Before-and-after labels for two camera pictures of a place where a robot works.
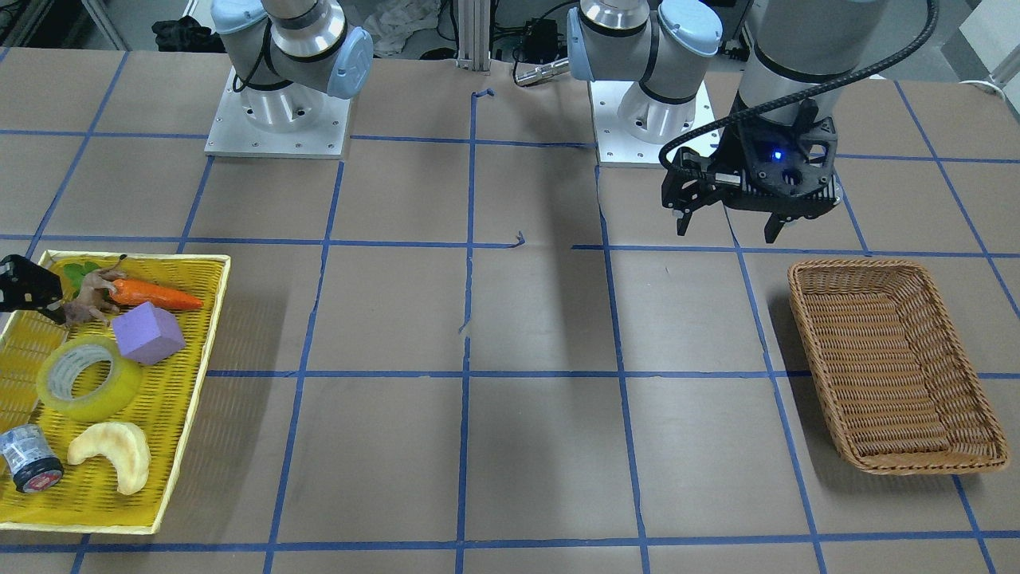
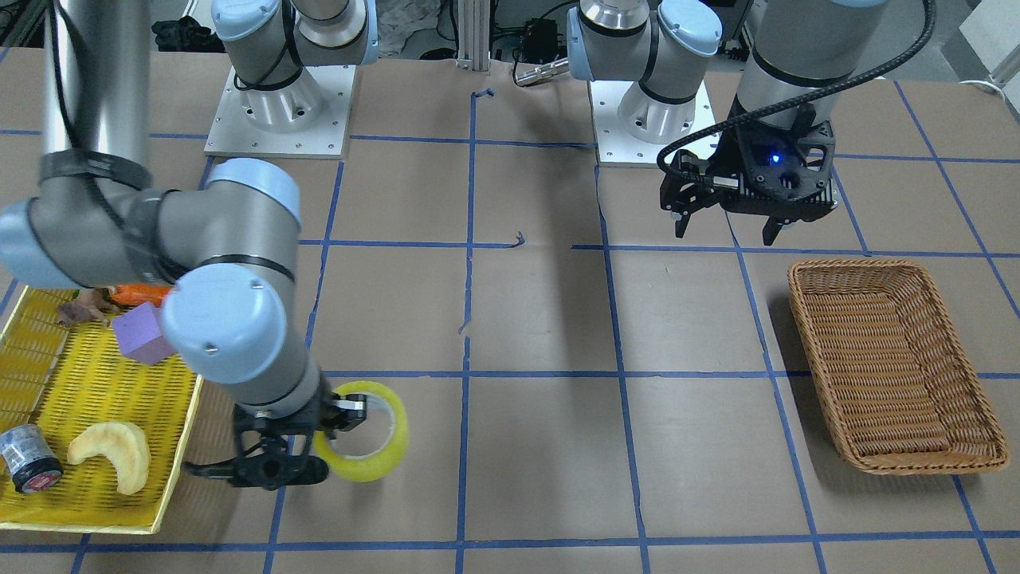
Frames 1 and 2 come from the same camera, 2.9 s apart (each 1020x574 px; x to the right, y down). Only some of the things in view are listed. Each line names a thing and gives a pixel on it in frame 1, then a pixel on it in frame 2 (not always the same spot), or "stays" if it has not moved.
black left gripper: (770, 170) stays
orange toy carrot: (137, 292) stays
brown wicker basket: (904, 394) stays
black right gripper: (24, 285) to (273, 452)
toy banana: (123, 444) stays
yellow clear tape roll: (57, 368) to (370, 468)
